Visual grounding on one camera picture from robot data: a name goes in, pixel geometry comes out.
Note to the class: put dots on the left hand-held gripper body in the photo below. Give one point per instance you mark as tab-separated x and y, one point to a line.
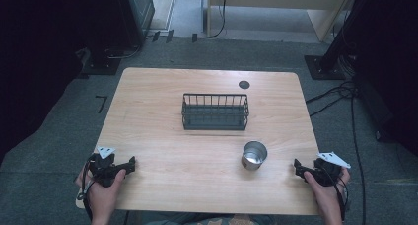
103	167

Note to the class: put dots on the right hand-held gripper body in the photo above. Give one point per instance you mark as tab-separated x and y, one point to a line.
325	172

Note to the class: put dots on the silver metal cup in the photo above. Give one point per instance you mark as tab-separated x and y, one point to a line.
254	156

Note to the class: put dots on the person's right hand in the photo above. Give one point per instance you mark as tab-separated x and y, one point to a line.
328	198

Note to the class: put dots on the person's left hand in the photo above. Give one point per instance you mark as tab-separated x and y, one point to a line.
100	198

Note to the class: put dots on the black angled floor tape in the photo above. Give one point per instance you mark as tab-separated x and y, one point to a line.
102	101

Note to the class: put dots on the black round table grommet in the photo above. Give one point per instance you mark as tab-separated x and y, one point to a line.
244	84

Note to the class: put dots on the black metal stand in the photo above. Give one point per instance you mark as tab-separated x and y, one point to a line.
108	37
332	54

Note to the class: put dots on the short black floor tape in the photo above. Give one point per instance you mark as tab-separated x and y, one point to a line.
156	36
170	36
194	37

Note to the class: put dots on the dark curtain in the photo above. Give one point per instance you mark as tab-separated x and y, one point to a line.
391	54
36	54

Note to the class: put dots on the light wooden cabinet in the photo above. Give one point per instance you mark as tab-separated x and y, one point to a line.
279	1

